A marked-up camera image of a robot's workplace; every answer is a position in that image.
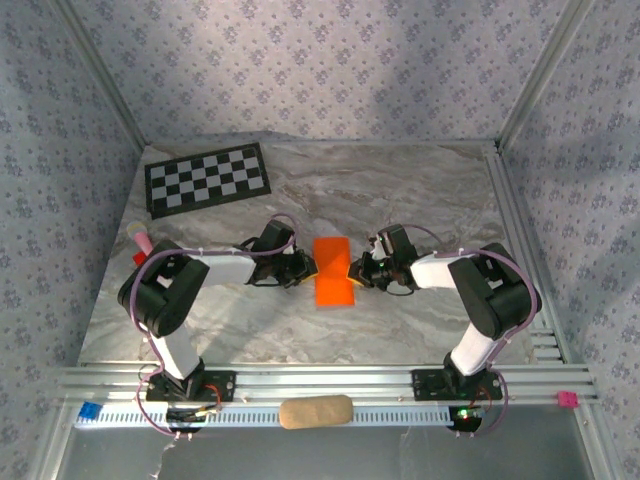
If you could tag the orange paper sheet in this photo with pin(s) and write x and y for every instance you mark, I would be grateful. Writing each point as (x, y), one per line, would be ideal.
(332, 292)

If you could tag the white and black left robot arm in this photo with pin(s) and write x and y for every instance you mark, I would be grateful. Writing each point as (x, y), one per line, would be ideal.
(175, 352)

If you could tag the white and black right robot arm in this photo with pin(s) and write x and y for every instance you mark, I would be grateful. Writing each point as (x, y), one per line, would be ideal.
(472, 347)

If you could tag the black and white checkerboard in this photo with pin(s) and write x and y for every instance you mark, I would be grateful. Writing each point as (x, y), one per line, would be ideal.
(207, 180)

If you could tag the tan cork oval pad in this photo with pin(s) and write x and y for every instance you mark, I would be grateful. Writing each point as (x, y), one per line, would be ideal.
(316, 412)

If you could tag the red block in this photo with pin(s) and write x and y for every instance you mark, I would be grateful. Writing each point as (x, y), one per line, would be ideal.
(139, 258)

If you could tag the black right controller board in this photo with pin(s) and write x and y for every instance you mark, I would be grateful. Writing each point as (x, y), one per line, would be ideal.
(465, 417)

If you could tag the black controller board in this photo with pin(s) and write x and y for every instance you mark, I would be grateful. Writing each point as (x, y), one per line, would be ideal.
(185, 415)
(465, 417)

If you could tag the black left controller board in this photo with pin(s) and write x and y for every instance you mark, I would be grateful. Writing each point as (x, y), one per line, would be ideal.
(185, 415)

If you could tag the pink clip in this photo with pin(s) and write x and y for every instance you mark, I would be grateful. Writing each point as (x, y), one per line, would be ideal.
(568, 399)

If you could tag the blue block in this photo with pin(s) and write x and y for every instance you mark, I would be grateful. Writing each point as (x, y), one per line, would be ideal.
(90, 410)

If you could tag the long aluminium mounting rail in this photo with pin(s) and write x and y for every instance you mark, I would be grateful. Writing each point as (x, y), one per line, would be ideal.
(325, 380)

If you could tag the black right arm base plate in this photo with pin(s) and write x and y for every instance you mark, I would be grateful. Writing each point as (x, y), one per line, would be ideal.
(430, 385)

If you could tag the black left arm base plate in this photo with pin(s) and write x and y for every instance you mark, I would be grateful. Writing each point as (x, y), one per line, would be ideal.
(220, 387)

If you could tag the aluminium side rail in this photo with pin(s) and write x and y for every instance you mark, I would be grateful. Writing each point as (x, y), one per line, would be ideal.
(510, 210)

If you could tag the aluminium frame post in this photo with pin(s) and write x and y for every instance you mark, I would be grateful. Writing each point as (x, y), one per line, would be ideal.
(542, 75)
(102, 75)

